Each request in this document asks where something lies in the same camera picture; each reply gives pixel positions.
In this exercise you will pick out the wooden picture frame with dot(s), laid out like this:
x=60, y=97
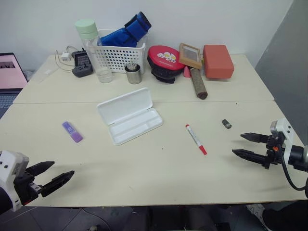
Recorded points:
x=190, y=55

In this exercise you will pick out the red round pouch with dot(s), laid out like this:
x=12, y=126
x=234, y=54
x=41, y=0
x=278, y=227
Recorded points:
x=162, y=60

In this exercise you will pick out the white usb charger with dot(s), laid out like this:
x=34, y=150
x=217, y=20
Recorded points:
x=66, y=56

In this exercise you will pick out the small pink wedge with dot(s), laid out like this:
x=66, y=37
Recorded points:
x=186, y=72

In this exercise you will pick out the small stainless steel cup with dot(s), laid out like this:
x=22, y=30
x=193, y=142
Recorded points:
x=132, y=74

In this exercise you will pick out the clear bottle with green lid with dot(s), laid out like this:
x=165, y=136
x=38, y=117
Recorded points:
x=87, y=31

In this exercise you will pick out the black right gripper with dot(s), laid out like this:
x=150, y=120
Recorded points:
x=273, y=151

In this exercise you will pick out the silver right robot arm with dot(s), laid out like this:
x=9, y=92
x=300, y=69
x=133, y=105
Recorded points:
x=299, y=156

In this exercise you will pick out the white perforated plastic basket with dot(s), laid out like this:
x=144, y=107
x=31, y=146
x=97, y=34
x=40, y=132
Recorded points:
x=118, y=56

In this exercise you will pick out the laptop with pink screen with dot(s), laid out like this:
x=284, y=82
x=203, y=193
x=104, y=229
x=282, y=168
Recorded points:
x=10, y=72

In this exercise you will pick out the small dark green cap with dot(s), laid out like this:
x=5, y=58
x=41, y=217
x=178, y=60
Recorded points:
x=227, y=124

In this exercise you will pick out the purple eraser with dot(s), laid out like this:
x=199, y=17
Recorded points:
x=72, y=132

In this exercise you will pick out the blue fabric bag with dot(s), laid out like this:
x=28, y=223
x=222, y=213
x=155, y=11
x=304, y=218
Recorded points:
x=127, y=33

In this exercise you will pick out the orange red rectangular box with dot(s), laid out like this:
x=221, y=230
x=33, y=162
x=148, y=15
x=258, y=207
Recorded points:
x=217, y=61

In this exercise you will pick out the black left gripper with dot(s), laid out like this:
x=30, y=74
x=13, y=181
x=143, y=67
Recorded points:
x=24, y=186

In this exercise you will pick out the red and white marker pen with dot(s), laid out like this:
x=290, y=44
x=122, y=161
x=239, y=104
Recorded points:
x=195, y=139

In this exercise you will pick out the black and white shoe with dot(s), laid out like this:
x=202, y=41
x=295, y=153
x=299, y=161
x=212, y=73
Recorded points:
x=272, y=215

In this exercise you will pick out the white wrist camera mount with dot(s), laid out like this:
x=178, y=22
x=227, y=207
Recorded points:
x=9, y=163
x=287, y=131

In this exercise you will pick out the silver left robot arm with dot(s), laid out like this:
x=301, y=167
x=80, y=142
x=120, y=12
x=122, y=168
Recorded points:
x=4, y=201

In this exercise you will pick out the brown rough cylinder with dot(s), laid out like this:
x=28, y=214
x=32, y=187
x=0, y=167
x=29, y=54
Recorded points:
x=198, y=84

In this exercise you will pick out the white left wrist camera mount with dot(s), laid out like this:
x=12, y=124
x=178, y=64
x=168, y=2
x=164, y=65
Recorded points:
x=9, y=163

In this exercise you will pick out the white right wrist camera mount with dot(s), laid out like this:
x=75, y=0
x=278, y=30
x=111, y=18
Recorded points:
x=287, y=131

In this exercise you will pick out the white plastic pencil case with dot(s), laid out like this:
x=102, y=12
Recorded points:
x=130, y=115

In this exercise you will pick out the black calculator device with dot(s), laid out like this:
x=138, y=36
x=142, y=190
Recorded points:
x=82, y=63

